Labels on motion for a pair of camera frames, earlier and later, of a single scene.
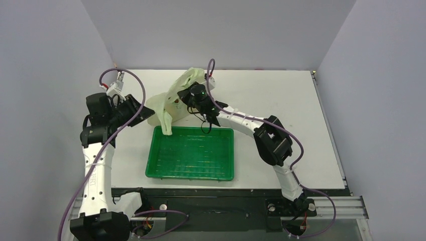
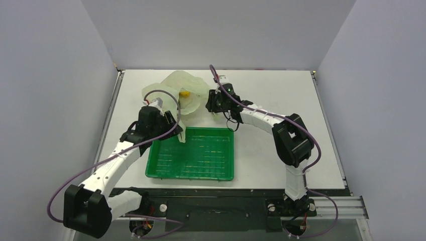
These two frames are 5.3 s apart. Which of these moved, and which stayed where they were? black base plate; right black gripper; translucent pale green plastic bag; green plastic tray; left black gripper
Moved: right black gripper; left black gripper; translucent pale green plastic bag
Stayed: green plastic tray; black base plate
